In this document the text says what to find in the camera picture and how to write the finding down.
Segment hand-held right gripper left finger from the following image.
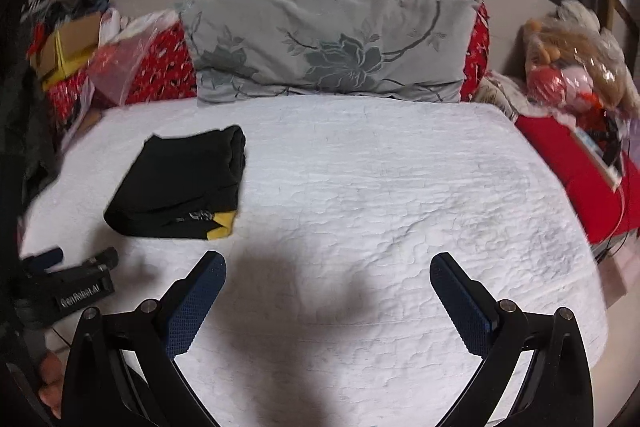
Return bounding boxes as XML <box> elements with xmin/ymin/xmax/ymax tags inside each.
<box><xmin>60</xmin><ymin>250</ymin><xmax>228</xmax><ymax>427</ymax></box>

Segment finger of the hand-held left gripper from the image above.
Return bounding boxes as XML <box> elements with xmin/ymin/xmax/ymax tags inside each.
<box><xmin>74</xmin><ymin>246</ymin><xmax>120</xmax><ymax>276</ymax></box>
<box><xmin>22</xmin><ymin>246</ymin><xmax>65</xmax><ymax>273</ymax></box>

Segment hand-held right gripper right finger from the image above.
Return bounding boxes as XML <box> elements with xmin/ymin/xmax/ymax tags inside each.
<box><xmin>430</xmin><ymin>252</ymin><xmax>597</xmax><ymax>427</ymax></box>

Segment black pants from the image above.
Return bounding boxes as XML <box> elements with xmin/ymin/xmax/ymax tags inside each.
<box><xmin>103</xmin><ymin>124</ymin><xmax>248</xmax><ymax>241</ymax></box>

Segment person's left hand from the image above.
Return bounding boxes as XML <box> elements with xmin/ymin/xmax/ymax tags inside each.
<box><xmin>39</xmin><ymin>351</ymin><xmax>67</xmax><ymax>419</ymax></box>

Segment dark cloth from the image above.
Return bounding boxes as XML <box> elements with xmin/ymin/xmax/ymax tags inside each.
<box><xmin>0</xmin><ymin>54</ymin><xmax>62</xmax><ymax>210</ymax></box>

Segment white quilted bed cover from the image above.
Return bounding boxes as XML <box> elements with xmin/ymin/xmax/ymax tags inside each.
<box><xmin>19</xmin><ymin>96</ymin><xmax>610</xmax><ymax>427</ymax></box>

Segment plain red blanket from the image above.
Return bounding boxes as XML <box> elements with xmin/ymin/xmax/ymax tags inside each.
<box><xmin>514</xmin><ymin>113</ymin><xmax>640</xmax><ymax>250</ymax></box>

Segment red printed bedding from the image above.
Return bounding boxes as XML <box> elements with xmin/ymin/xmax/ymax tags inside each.
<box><xmin>46</xmin><ymin>21</ymin><xmax>199</xmax><ymax>138</ymax></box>

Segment clear plastic bag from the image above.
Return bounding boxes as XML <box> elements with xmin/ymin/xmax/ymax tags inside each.
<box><xmin>87</xmin><ymin>8</ymin><xmax>172</xmax><ymax>108</ymax></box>

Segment cardboard box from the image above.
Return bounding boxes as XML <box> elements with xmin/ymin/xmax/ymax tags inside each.
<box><xmin>29</xmin><ymin>13</ymin><xmax>110</xmax><ymax>84</ymax></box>

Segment bagged stuffed toys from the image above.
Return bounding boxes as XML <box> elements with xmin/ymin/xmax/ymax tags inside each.
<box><xmin>521</xmin><ymin>0</ymin><xmax>640</xmax><ymax>120</ymax></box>

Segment grey floral pillow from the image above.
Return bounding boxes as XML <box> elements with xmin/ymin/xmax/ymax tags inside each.
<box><xmin>179</xmin><ymin>0</ymin><xmax>480</xmax><ymax>108</ymax></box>

